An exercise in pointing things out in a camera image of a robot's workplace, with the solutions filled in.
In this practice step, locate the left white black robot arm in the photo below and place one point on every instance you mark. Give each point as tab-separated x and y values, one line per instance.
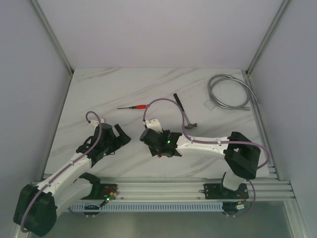
39	206

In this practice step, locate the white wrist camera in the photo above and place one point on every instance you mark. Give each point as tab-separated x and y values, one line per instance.
95	123
153	124

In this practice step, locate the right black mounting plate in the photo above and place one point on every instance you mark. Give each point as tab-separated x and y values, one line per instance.
215	191

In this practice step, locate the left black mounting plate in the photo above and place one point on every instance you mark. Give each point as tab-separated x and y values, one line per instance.
101	191

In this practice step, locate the aluminium frame post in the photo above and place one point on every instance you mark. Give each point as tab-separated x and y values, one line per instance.
268	35
51	35

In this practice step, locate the white slotted cable duct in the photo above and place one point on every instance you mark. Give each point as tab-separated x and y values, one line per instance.
200	206

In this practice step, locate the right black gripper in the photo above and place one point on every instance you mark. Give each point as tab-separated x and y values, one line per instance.
154	151

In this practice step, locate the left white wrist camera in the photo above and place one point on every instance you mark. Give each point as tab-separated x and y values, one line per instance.
95	123

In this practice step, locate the black handle claw hammer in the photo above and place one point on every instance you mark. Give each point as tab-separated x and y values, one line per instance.
188	125

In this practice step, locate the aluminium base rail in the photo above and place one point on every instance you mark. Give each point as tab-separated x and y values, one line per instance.
190	189

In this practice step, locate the black mounting plate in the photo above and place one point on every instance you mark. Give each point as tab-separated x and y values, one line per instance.
101	191
215	191

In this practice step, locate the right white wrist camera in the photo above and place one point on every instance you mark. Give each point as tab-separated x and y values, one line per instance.
153	124

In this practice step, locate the red handle screwdriver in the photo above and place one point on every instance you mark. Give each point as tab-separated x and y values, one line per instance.
137	107

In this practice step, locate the right aluminium frame post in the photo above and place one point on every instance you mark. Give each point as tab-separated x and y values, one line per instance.
268	35

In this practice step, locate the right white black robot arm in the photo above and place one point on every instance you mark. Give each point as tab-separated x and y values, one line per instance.
241	155

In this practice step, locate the left aluminium frame post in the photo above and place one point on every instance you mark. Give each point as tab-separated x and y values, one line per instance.
51	35

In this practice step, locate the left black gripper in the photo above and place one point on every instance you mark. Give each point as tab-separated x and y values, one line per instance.
117	136

